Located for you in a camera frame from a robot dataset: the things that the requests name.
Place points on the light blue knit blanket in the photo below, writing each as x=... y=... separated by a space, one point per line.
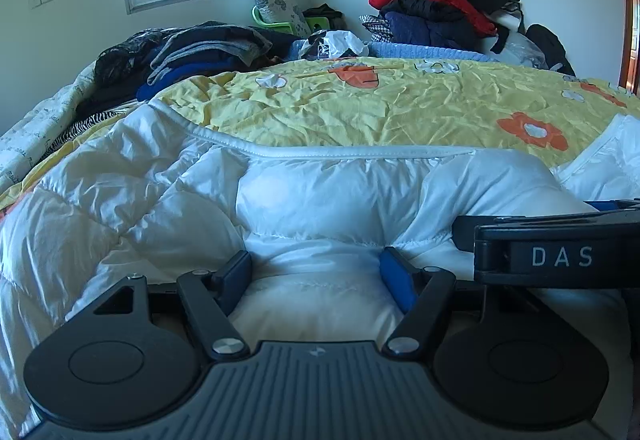
x=425 y=51

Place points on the dark blue cloth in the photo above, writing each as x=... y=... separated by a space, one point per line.
x=155 y=90

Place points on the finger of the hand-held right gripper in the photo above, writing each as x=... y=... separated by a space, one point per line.
x=602 y=205
x=467 y=232

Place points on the white quilted down duvet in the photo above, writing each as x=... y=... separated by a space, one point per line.
x=310 y=200

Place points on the dark cloth bundle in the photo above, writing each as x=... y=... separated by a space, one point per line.
x=320 y=13

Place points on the black bag with white label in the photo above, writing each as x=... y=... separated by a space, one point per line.
x=320 y=51

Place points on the white plastic bag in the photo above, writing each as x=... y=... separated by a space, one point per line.
x=345 y=43

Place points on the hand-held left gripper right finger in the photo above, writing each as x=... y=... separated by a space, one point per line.
x=397 y=277

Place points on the zebra striped cloth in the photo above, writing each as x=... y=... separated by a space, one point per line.
x=87 y=123

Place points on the clear plastic bag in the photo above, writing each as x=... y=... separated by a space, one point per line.
x=522 y=50

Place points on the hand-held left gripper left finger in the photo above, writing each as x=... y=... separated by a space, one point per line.
x=235 y=277

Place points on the green plastic chair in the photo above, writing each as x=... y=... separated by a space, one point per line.
x=272 y=26

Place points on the pile of dark folded clothes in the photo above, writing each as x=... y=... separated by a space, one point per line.
x=200 y=45

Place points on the grey patterned pillow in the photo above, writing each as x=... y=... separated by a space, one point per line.
x=280 y=3

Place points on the wooden door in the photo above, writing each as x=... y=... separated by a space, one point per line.
x=627 y=20

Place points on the yellow floral bedsheet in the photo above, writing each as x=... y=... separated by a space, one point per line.
x=400 y=110

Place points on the black puffer jacket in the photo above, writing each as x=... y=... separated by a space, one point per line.
x=425 y=5

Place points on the white printed quilt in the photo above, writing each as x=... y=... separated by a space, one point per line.
x=35 y=135

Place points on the houndstooth cloth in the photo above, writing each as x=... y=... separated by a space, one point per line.
x=375 y=28

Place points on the navy blue jacket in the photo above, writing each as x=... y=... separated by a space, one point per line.
x=425 y=33

